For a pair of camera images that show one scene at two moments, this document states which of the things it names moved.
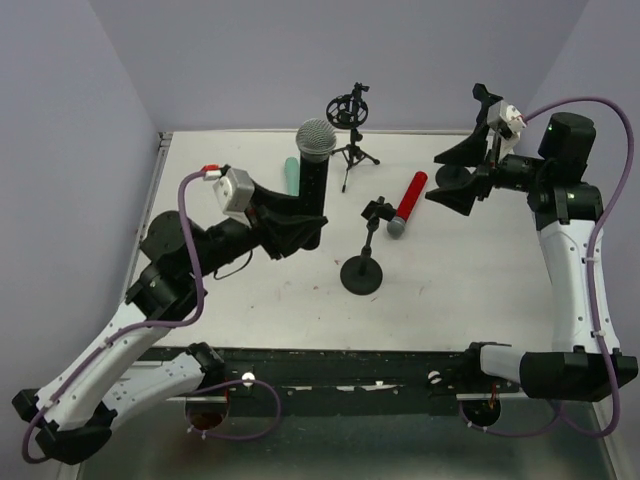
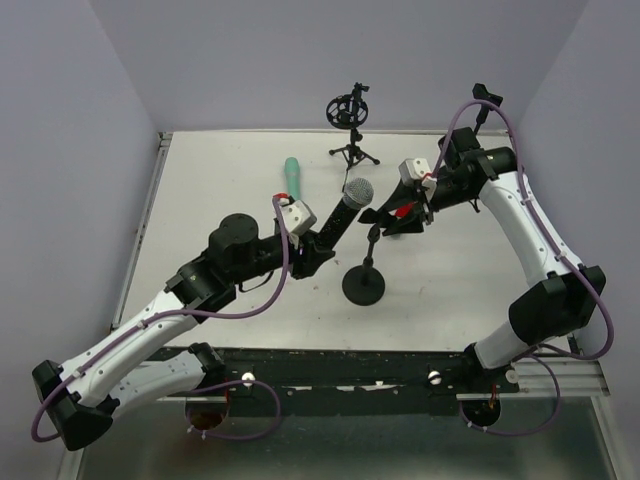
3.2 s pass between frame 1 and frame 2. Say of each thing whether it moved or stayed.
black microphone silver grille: moved
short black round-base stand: moved
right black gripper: moved
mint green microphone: stayed
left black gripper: moved
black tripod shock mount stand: stayed
